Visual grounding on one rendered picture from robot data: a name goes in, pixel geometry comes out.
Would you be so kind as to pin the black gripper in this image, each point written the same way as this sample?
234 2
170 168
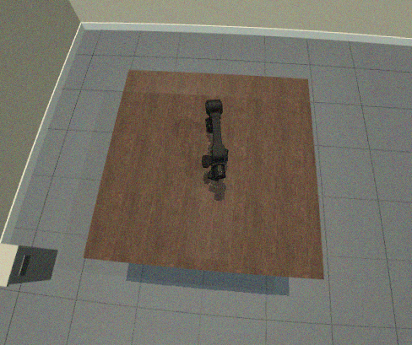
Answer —
211 173

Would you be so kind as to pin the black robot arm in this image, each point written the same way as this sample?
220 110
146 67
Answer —
214 109

